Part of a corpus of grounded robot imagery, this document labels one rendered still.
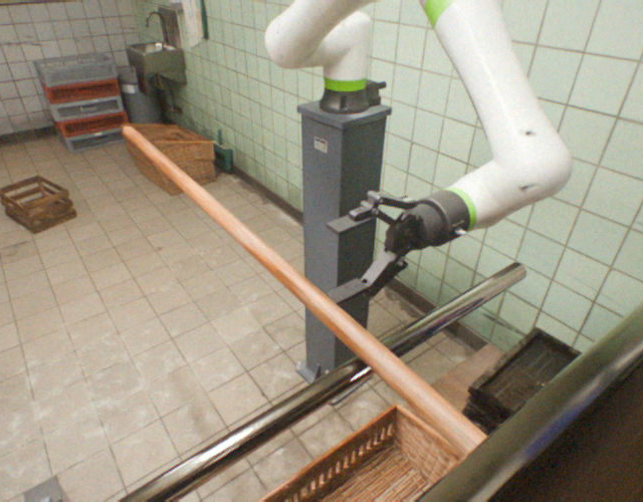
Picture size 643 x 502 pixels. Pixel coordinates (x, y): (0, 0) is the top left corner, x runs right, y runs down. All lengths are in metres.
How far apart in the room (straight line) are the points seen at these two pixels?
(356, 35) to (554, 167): 0.68
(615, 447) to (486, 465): 0.08
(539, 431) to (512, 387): 0.87
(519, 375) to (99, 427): 1.60
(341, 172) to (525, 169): 0.66
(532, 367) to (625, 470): 0.90
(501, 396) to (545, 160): 0.52
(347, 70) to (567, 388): 1.13
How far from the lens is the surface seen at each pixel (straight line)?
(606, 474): 0.24
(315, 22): 1.02
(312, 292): 0.59
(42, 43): 5.18
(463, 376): 1.36
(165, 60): 4.20
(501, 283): 0.72
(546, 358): 1.17
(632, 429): 0.26
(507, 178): 0.79
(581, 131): 1.66
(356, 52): 1.28
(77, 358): 2.40
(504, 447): 0.20
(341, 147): 1.27
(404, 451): 1.16
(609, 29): 1.61
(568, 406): 0.22
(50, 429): 2.17
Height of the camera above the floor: 1.59
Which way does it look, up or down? 35 degrees down
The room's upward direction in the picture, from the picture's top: straight up
